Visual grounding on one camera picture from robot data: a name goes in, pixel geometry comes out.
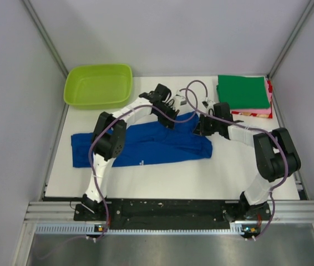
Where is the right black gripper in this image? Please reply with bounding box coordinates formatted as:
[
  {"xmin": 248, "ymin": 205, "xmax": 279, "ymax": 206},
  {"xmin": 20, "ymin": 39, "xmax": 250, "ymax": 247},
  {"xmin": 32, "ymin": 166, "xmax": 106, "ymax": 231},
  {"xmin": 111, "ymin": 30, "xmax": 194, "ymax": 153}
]
[{"xmin": 193, "ymin": 113, "xmax": 221, "ymax": 136}]

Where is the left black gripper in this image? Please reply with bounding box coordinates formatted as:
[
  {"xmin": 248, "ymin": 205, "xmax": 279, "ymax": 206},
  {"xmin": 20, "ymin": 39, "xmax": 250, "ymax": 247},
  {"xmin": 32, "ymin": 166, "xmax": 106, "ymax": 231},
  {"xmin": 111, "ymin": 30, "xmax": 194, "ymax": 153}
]
[{"xmin": 153, "ymin": 103, "xmax": 179, "ymax": 130}]

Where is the blue printed t shirt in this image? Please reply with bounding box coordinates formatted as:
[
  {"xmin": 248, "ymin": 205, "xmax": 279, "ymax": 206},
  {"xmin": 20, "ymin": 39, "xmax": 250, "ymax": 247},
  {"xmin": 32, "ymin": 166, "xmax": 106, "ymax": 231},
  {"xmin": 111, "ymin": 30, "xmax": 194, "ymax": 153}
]
[{"xmin": 70, "ymin": 111, "xmax": 213, "ymax": 168}]

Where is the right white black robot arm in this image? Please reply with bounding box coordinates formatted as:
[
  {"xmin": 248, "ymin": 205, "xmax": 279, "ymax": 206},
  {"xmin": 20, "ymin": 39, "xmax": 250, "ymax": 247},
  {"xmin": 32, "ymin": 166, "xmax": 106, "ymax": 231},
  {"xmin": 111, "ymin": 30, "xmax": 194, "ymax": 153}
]
[{"xmin": 194, "ymin": 100, "xmax": 301, "ymax": 219}]

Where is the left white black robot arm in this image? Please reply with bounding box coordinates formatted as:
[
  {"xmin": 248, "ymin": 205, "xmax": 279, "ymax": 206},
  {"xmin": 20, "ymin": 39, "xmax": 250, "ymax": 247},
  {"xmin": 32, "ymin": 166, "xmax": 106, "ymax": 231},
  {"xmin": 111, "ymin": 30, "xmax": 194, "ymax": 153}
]
[{"xmin": 82, "ymin": 84, "xmax": 186, "ymax": 220}]

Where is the folded green t shirt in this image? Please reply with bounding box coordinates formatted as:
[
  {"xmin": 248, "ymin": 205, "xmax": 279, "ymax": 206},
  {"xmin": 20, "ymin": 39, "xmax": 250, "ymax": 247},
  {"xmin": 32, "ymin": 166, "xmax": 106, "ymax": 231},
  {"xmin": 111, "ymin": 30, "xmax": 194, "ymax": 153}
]
[{"xmin": 216, "ymin": 75, "xmax": 270, "ymax": 109}]

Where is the folded red patterned t shirt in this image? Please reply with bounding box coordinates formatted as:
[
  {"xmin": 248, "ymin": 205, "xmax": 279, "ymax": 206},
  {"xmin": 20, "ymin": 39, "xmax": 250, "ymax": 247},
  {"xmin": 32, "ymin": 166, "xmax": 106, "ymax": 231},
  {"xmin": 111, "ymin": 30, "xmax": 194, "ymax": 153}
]
[{"xmin": 230, "ymin": 79, "xmax": 274, "ymax": 120}]

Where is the lime green plastic tub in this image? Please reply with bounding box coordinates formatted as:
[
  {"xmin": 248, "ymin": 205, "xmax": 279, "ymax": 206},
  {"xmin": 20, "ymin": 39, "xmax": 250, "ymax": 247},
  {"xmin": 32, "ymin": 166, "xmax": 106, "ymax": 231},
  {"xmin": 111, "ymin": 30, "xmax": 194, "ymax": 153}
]
[{"xmin": 63, "ymin": 64, "xmax": 133, "ymax": 110}]

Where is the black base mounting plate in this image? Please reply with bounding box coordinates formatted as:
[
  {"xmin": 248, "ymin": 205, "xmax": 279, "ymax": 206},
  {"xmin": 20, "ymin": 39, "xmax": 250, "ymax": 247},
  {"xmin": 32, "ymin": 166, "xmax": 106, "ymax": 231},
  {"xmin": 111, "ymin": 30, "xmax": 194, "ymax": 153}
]
[{"xmin": 73, "ymin": 197, "xmax": 273, "ymax": 231}]

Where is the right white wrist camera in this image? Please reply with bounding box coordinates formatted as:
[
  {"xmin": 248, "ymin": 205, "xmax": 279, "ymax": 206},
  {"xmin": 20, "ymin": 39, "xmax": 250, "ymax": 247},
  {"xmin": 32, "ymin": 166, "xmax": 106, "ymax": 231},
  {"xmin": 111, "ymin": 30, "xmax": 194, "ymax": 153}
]
[{"xmin": 202, "ymin": 98, "xmax": 216, "ymax": 116}]

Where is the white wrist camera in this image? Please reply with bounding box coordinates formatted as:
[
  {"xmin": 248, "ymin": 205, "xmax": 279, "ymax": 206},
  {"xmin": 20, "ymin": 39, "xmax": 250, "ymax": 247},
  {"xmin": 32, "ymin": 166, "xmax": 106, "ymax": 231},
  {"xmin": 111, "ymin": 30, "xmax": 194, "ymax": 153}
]
[
  {"xmin": 170, "ymin": 90, "xmax": 187, "ymax": 111},
  {"xmin": 202, "ymin": 98, "xmax": 216, "ymax": 116}
]

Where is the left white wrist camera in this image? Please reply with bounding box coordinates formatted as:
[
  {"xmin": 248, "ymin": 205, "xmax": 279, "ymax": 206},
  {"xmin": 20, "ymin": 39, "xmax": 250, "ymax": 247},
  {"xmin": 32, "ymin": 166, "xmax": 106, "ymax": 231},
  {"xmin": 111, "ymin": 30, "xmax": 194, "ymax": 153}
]
[{"xmin": 170, "ymin": 90, "xmax": 187, "ymax": 111}]

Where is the grey slotted cable duct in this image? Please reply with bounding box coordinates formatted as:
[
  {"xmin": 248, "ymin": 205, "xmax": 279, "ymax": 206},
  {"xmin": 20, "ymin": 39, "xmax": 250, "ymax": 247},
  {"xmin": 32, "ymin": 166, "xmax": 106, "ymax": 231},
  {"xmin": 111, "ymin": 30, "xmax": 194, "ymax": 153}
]
[{"xmin": 35, "ymin": 223, "xmax": 257, "ymax": 236}]

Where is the aluminium frame rail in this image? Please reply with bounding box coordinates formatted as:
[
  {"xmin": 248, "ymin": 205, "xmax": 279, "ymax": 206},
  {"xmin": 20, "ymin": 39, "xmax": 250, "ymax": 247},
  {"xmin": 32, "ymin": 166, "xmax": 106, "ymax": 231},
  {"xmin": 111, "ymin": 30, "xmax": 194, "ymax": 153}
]
[{"xmin": 24, "ymin": 200, "xmax": 314, "ymax": 223}]

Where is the right aluminium corner post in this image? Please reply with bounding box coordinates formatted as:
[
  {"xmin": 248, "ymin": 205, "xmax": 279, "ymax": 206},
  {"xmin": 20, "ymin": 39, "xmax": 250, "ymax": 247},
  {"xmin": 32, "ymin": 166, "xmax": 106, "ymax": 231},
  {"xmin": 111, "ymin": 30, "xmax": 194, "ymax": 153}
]
[{"xmin": 266, "ymin": 0, "xmax": 314, "ymax": 79}]

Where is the aluminium corner post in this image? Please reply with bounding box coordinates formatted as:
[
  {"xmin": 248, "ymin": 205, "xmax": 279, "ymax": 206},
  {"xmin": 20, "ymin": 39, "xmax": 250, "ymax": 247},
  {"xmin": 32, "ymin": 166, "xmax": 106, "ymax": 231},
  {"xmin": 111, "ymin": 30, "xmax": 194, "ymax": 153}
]
[
  {"xmin": 266, "ymin": 0, "xmax": 314, "ymax": 79},
  {"xmin": 20, "ymin": 0, "xmax": 69, "ymax": 78}
]

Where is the left aluminium corner post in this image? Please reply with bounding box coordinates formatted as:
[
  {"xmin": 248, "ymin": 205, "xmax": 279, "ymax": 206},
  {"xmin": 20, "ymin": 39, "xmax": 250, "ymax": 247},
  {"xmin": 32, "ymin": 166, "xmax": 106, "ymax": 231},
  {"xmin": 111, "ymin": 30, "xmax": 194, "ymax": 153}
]
[{"xmin": 20, "ymin": 0, "xmax": 69, "ymax": 78}]

